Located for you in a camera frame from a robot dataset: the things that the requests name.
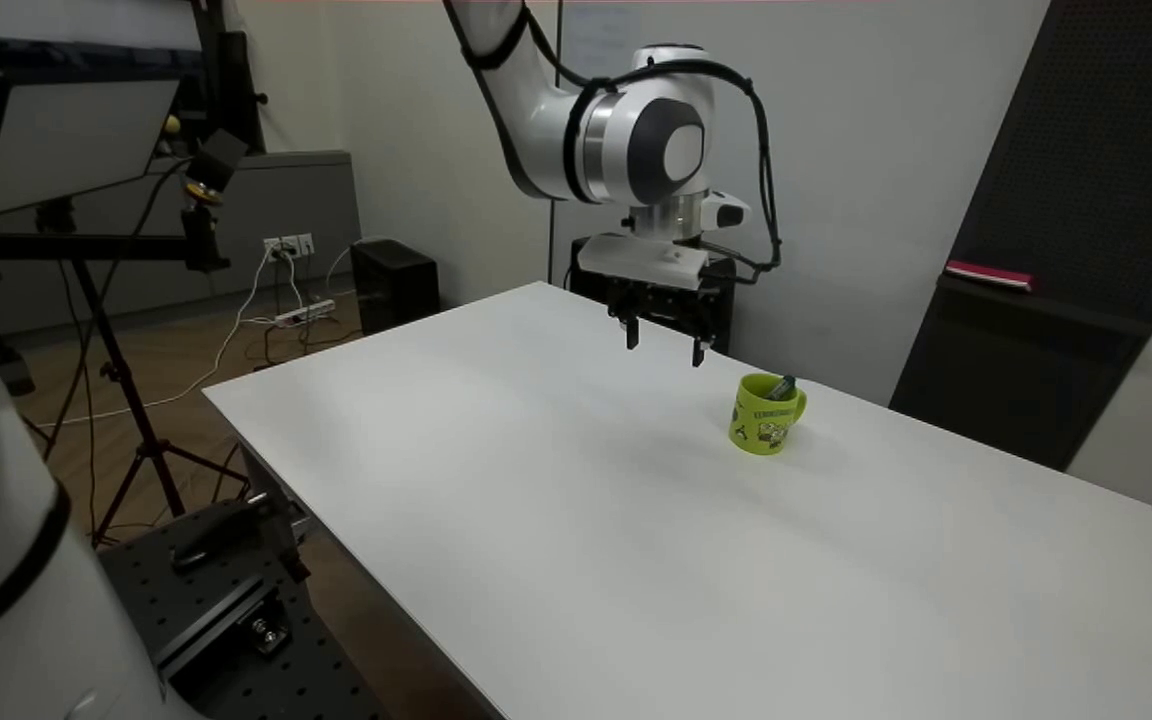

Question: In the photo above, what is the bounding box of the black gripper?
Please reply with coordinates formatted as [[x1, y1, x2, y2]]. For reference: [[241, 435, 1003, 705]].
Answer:
[[601, 274, 717, 374]]

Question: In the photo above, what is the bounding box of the lime green plastic cup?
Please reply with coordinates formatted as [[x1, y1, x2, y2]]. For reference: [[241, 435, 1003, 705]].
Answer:
[[724, 370, 813, 460]]

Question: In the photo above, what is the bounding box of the large black box white label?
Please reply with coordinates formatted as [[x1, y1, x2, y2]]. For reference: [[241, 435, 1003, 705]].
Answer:
[[568, 238, 742, 359]]

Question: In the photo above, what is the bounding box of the small black box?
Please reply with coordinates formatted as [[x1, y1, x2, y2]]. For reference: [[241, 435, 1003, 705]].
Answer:
[[348, 238, 446, 339]]

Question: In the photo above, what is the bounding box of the pink label strip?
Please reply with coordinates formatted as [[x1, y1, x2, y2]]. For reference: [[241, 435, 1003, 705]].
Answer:
[[939, 256, 1036, 298]]

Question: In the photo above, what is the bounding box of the white power strip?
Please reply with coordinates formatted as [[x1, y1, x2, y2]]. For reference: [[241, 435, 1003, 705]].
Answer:
[[271, 298, 340, 331]]

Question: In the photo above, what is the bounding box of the tall dark cabinet panel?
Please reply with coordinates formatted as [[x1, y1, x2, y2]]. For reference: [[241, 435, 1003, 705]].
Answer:
[[889, 0, 1152, 475]]

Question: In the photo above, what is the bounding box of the black clamp on breadboard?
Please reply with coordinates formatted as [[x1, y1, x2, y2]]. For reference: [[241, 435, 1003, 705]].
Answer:
[[167, 488, 316, 570]]

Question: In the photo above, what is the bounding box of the black perforated breadboard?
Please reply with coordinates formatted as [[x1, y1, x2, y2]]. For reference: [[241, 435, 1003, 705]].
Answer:
[[96, 492, 388, 720]]

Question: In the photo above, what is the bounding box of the black tripod stand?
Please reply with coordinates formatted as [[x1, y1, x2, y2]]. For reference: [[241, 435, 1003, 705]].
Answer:
[[0, 195, 255, 547]]

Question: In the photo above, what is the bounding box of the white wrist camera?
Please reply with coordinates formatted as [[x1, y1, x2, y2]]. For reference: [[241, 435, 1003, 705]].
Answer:
[[680, 189, 756, 238]]

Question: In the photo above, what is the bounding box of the white wall outlet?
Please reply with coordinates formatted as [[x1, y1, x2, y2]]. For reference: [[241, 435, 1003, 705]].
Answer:
[[262, 231, 321, 265]]

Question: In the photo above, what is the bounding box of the grey wall panel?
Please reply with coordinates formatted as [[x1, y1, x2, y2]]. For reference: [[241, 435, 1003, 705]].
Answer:
[[0, 147, 364, 337]]

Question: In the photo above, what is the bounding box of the white power cable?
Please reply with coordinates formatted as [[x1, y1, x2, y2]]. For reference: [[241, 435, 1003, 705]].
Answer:
[[67, 247, 308, 434]]

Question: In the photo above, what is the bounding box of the black camera on stand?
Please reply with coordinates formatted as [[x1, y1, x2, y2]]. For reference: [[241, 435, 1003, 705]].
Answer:
[[179, 125, 255, 274]]

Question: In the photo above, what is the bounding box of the white panel black frame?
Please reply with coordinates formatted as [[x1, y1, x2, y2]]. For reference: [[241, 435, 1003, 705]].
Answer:
[[0, 0, 210, 220]]

